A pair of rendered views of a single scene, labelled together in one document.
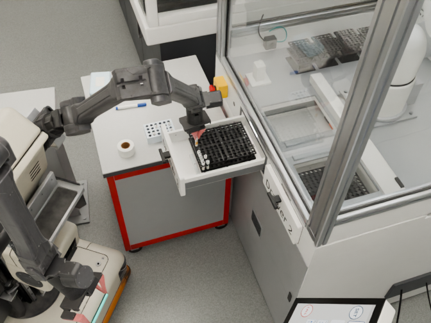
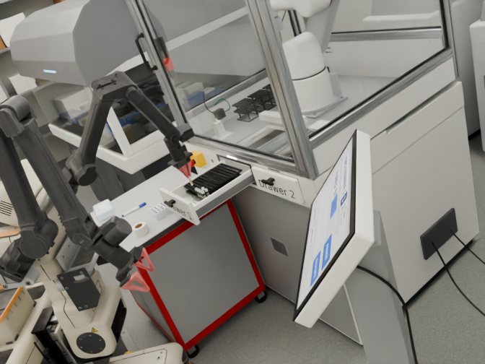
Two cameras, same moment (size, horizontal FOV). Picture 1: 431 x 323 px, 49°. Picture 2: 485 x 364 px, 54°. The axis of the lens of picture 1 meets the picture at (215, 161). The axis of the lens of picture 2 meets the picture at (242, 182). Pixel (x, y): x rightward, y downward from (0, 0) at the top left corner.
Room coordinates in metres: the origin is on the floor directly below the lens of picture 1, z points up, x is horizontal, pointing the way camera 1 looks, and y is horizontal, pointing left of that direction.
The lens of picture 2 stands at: (-0.76, 0.12, 1.80)
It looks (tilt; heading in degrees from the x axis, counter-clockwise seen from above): 26 degrees down; 352
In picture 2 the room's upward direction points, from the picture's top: 20 degrees counter-clockwise
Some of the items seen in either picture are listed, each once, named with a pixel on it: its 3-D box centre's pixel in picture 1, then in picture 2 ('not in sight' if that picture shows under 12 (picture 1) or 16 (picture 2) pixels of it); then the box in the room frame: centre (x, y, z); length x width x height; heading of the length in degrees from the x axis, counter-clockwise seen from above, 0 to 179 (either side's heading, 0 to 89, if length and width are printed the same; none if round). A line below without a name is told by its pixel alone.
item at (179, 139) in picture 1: (224, 148); (216, 183); (1.23, -0.03, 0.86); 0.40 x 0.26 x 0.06; 110
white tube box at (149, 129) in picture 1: (159, 131); (163, 209); (1.39, 0.24, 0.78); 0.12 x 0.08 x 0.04; 109
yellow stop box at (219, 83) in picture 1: (219, 87); (197, 159); (1.58, -0.01, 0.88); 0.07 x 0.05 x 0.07; 20
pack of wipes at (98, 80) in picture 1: (101, 84); (103, 209); (1.67, 0.55, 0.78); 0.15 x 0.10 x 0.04; 8
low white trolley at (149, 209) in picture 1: (160, 160); (180, 258); (1.56, 0.29, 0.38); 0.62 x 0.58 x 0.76; 20
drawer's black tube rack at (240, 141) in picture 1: (221, 148); (214, 183); (1.23, -0.02, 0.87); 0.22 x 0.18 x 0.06; 110
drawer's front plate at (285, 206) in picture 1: (281, 202); (276, 184); (0.97, -0.24, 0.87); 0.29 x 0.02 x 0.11; 20
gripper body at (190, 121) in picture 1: (194, 115); (177, 154); (1.19, 0.08, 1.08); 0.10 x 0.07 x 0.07; 115
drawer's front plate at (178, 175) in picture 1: (172, 159); (178, 205); (1.16, 0.17, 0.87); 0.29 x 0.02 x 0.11; 20
